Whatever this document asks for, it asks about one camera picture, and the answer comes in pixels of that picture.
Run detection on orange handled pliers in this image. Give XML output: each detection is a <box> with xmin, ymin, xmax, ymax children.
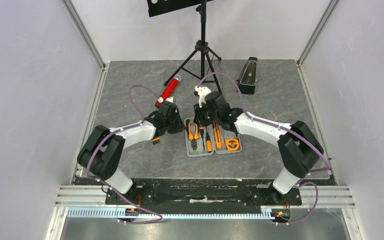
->
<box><xmin>186</xmin><ymin>119</ymin><xmax>199</xmax><ymax>152</ymax></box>

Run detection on orange handled screwdriver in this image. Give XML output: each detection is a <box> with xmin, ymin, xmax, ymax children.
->
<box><xmin>199</xmin><ymin>126</ymin><xmax>206</xmax><ymax>150</ymax></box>
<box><xmin>205</xmin><ymin>132</ymin><xmax>213</xmax><ymax>153</ymax></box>

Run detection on orange black utility knife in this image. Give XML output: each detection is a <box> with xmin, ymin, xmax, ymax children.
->
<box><xmin>212</xmin><ymin>123</ymin><xmax>223</xmax><ymax>149</ymax></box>

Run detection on grey plastic tool case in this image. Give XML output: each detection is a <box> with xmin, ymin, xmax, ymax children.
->
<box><xmin>183</xmin><ymin>117</ymin><xmax>243</xmax><ymax>157</ymax></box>

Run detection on orange tape measure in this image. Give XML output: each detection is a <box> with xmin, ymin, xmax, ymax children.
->
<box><xmin>225</xmin><ymin>138</ymin><xmax>240</xmax><ymax>152</ymax></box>

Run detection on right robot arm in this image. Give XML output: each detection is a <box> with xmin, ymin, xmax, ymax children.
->
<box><xmin>194</xmin><ymin>87</ymin><xmax>324</xmax><ymax>204</ymax></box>

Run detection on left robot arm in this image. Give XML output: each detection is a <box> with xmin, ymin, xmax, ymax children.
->
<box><xmin>77</xmin><ymin>97</ymin><xmax>185</xmax><ymax>204</ymax></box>

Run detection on orange hex key set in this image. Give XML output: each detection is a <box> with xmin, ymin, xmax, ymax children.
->
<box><xmin>152</xmin><ymin>136</ymin><xmax>160</xmax><ymax>145</ymax></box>

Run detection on red glitter tube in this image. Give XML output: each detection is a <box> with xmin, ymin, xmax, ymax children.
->
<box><xmin>155</xmin><ymin>74</ymin><xmax>182</xmax><ymax>108</ymax></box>

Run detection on black tripod stand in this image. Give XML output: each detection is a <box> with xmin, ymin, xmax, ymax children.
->
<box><xmin>163</xmin><ymin>0</ymin><xmax>222</xmax><ymax>87</ymax></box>

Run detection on black metronome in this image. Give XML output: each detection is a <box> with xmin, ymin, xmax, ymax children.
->
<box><xmin>237</xmin><ymin>57</ymin><xmax>258</xmax><ymax>95</ymax></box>

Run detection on black perforated stand plate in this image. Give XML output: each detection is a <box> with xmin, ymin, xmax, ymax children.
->
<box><xmin>146</xmin><ymin>0</ymin><xmax>211</xmax><ymax>18</ymax></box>

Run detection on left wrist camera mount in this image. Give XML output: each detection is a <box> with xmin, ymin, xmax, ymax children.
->
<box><xmin>157</xmin><ymin>97</ymin><xmax>174</xmax><ymax>104</ymax></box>

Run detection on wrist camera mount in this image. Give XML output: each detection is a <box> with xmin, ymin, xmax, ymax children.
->
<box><xmin>194</xmin><ymin>86</ymin><xmax>212</xmax><ymax>108</ymax></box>
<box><xmin>157</xmin><ymin>97</ymin><xmax>174</xmax><ymax>104</ymax></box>

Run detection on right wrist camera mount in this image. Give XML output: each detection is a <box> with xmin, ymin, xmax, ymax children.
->
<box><xmin>194</xmin><ymin>86</ymin><xmax>212</xmax><ymax>108</ymax></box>

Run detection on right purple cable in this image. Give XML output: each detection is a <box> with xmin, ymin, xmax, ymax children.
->
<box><xmin>196</xmin><ymin>72</ymin><xmax>331</xmax><ymax>226</ymax></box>

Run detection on grey slotted cable duct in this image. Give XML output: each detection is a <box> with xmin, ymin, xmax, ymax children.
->
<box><xmin>66</xmin><ymin>206</ymin><xmax>274</xmax><ymax>220</ymax></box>

